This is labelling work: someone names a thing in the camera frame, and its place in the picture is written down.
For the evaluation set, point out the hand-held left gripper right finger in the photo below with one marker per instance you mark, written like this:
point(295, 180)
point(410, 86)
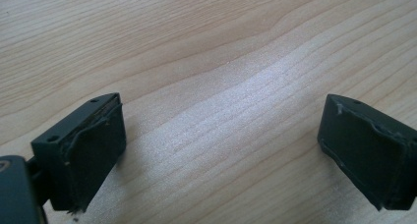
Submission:
point(367, 145)

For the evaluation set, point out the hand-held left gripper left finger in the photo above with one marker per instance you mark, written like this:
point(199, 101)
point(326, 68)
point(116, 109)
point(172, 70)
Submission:
point(88, 152)

